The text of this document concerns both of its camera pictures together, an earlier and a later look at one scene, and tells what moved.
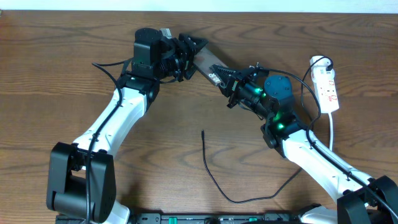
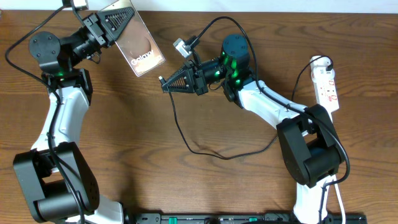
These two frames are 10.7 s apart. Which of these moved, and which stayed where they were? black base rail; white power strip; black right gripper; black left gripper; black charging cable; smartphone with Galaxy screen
Moved: smartphone with Galaxy screen; black charging cable; black right gripper; black left gripper
Stayed: black base rail; white power strip
